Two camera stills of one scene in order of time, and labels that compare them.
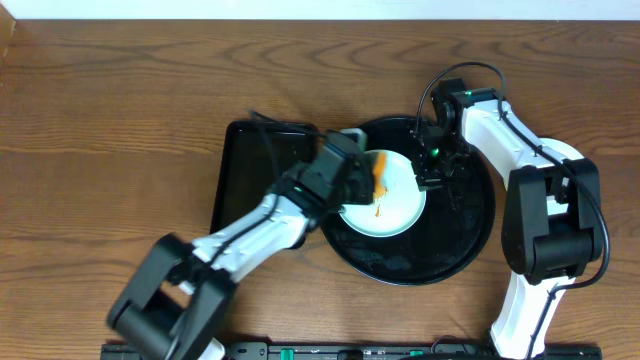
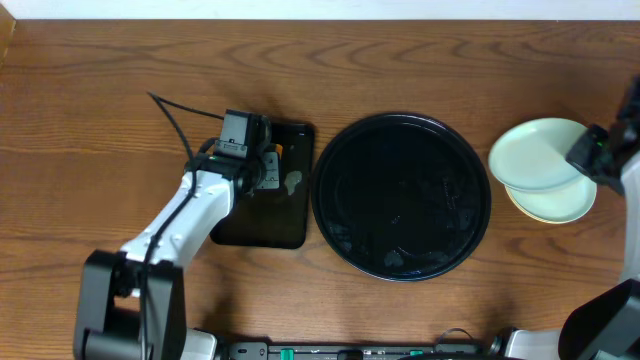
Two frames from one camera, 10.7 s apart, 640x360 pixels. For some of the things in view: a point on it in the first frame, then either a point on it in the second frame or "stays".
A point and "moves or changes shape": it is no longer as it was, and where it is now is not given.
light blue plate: x=553 y=148 moves or changes shape
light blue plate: x=395 y=211 moves or changes shape
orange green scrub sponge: x=379 y=190 to x=279 y=150
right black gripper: x=427 y=179 to x=578 y=156
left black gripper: x=361 y=180 to x=267 y=163
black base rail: x=364 y=351 stays
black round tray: x=455 y=226 stays
